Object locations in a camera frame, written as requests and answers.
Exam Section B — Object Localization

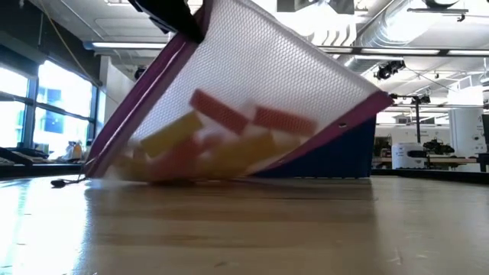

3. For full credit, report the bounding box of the white storage container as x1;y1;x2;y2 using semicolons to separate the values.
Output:
390;142;426;170

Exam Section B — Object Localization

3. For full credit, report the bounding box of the black keyboard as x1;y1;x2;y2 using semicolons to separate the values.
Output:
0;147;50;167

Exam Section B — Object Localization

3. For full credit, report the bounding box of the yellow hanging cable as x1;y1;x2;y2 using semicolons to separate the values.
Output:
37;0;101;87

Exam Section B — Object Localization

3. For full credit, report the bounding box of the white cabinet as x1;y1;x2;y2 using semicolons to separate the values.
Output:
448;106;487;157

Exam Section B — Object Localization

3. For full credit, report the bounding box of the background wooden table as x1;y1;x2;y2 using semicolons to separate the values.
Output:
372;154;479;170

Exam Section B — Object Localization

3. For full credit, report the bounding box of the blue plastic bin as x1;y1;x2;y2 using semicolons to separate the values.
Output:
253;115;378;180

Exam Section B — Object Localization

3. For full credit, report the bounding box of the large glass window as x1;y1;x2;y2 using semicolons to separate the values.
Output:
0;57;101;161

